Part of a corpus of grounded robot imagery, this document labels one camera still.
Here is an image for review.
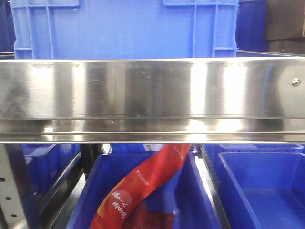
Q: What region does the red snack bag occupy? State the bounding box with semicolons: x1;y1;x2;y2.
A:
90;144;191;229

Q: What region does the stainless steel shelf rail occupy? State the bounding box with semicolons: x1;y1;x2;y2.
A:
0;56;305;143

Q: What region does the perforated metal shelf post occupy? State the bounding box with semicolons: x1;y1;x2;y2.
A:
0;144;29;229

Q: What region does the large blue plastic crate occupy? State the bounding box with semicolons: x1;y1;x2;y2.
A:
10;0;238;59

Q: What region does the blue bin right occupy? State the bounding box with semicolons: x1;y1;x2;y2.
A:
219;153;305;229

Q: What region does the blue bin left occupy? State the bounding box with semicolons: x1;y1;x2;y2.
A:
22;144;81;193

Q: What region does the blue bin centre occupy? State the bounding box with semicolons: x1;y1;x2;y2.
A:
67;152;221;229

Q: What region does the shelf rail screw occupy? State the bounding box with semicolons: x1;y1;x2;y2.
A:
291;78;301;87

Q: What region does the blue bin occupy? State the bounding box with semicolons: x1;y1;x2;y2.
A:
22;144;81;193
67;152;221;229
219;153;305;229

